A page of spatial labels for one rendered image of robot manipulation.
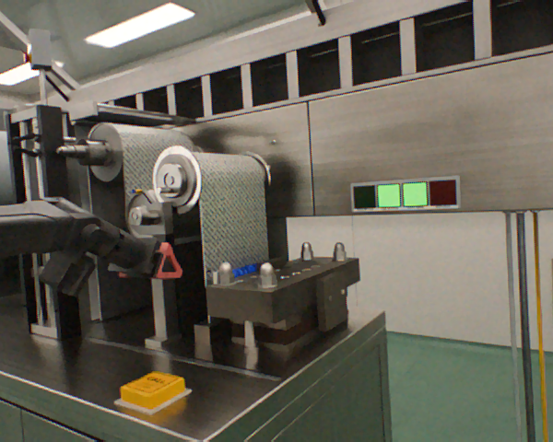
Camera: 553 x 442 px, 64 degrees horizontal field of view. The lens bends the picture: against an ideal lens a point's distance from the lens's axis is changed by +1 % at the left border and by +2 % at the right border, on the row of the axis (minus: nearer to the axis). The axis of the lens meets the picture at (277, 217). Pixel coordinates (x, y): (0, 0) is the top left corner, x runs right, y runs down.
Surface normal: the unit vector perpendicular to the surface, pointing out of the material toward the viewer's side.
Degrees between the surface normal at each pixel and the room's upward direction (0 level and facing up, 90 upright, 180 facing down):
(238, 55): 90
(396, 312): 90
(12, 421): 90
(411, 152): 90
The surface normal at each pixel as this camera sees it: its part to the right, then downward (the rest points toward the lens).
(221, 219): 0.83, -0.03
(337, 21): -0.55, 0.08
